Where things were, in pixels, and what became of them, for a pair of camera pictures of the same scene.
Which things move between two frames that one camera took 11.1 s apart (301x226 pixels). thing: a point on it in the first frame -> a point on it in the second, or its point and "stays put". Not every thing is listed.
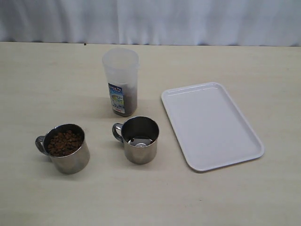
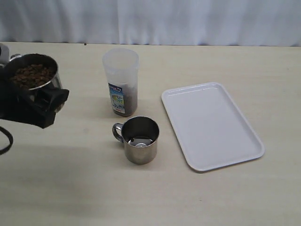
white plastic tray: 210,130 stays put
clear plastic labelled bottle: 122,65 stays put
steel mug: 65,144 -> 29,71
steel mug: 139,134 stays put
